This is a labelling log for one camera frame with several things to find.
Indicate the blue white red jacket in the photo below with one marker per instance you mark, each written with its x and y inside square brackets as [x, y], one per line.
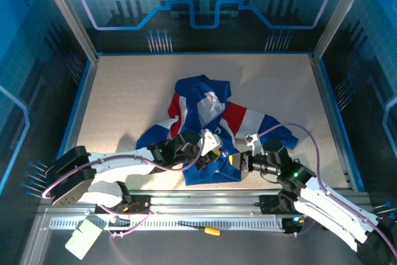
[235, 116]

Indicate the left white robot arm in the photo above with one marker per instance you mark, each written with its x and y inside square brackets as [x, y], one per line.
[124, 158]

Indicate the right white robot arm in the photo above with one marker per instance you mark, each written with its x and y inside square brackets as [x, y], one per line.
[328, 209]

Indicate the pale green paper block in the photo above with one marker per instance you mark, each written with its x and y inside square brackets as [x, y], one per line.
[83, 238]

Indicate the aluminium mounting rail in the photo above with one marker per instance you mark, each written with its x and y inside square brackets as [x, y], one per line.
[201, 203]

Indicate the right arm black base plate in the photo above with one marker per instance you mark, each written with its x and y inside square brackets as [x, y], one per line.
[268, 204]

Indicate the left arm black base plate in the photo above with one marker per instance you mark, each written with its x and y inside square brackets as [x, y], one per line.
[139, 204]

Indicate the aluminium frame post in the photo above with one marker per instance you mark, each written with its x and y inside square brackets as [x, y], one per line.
[66, 13]
[341, 10]

